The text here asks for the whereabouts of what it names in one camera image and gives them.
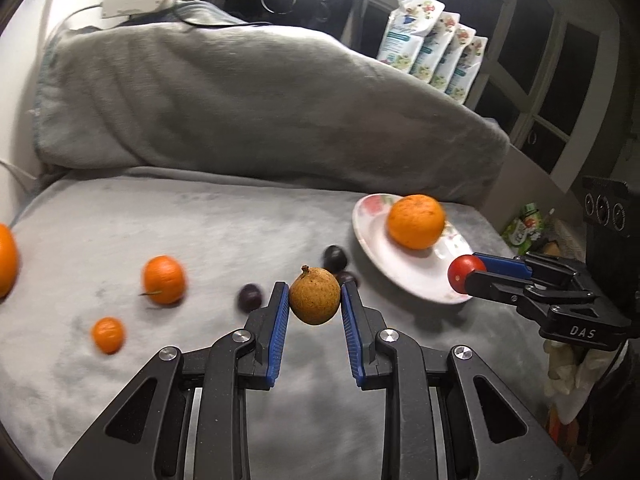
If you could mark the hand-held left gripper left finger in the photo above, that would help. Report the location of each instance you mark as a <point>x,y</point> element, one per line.
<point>280,330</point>

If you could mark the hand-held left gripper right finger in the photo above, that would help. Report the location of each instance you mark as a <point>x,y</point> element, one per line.
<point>350,335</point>

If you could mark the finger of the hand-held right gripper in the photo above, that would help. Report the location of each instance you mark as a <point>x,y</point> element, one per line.
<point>500,290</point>
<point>500,263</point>

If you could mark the red cherry tomato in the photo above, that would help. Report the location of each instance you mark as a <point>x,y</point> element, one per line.
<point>459,271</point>

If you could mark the brown longan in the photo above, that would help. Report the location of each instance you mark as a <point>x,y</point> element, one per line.
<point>315,296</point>

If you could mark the dark purple plum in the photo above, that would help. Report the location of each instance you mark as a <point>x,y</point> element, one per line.
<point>347,278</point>
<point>250,296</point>
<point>335,257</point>

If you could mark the white floral plate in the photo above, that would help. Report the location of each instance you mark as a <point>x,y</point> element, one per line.
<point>380,255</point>

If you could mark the small mandarin orange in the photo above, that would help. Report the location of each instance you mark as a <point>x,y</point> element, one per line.
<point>107,335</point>

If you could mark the person's right hand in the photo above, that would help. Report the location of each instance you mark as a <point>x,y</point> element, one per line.
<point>575,380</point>

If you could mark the green snack packet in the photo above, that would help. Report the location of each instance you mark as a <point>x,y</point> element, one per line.
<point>525,225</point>

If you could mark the large orange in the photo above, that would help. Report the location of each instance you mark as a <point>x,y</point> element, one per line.
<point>416,222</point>
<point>6,260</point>

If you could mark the white floral refill pouch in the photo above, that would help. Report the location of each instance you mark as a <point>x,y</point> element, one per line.
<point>442,45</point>
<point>410,27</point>
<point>474,72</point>
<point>461,60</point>

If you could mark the grey fleece blanket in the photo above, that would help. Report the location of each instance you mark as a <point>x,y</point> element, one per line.
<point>100,220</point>
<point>250,100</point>

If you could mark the white window frame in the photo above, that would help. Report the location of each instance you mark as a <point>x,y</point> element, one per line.
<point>517,35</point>

